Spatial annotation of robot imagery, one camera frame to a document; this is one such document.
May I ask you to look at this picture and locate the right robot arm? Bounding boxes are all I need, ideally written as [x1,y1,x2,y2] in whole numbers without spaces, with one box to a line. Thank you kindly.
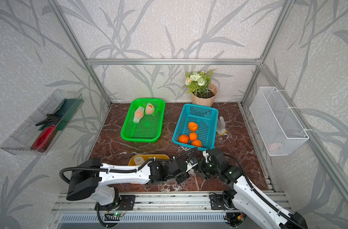
[193,148,307,229]

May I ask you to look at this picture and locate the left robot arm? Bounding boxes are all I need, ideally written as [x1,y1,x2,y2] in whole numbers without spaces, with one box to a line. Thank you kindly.
[59,148,198,210]

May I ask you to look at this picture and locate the yellow plastic tray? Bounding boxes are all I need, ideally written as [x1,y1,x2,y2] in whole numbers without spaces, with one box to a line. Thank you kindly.
[128,154,169,166]

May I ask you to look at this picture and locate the white yellow work glove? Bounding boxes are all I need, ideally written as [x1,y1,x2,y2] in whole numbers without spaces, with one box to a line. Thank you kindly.
[216,116,227,136]

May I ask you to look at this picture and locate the green plastic basket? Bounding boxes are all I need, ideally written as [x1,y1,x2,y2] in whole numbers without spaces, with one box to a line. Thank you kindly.
[121,98,165,143]

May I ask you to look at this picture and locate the teal plastic basket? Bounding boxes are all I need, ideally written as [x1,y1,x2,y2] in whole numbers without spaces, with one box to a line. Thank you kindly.
[172,104,219,151]

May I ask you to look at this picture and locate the potted white flower plant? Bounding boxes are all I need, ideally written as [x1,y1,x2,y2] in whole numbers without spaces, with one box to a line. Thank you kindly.
[185,69,217,107]

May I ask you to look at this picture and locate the red black spray bottle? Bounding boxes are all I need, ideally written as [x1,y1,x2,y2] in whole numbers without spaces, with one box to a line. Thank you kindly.
[31,114,61,153]

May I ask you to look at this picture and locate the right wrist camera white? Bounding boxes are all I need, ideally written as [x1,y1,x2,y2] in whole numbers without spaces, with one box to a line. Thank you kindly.
[202,151,212,163]

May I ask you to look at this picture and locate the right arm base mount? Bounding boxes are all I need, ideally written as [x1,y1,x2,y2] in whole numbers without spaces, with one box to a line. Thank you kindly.
[209,192,235,210]

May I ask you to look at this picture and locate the aluminium front rail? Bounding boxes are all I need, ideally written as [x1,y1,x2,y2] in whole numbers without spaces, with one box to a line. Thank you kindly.
[51,191,292,214]

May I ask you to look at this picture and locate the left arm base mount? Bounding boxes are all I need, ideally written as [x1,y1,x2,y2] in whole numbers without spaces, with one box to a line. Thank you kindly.
[98,195,136,211]

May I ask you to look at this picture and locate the white wire mesh basket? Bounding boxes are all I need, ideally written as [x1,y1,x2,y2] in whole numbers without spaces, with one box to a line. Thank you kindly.
[250,86,309,156]

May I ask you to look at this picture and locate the clear plastic wall bin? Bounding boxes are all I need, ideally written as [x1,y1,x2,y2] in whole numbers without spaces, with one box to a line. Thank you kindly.
[0,89,84,156]

